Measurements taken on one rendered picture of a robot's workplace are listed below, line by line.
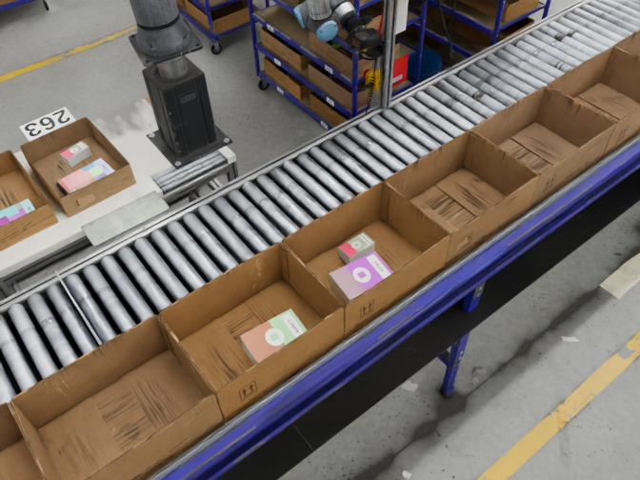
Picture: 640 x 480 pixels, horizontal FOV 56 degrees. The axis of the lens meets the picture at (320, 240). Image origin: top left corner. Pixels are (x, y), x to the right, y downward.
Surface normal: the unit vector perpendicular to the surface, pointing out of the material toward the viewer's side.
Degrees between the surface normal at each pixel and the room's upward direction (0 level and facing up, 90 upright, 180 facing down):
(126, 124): 0
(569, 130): 89
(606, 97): 1
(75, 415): 1
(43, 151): 89
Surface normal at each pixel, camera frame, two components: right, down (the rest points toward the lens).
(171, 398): -0.01, -0.66
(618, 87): -0.79, 0.47
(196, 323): 0.62, 0.58
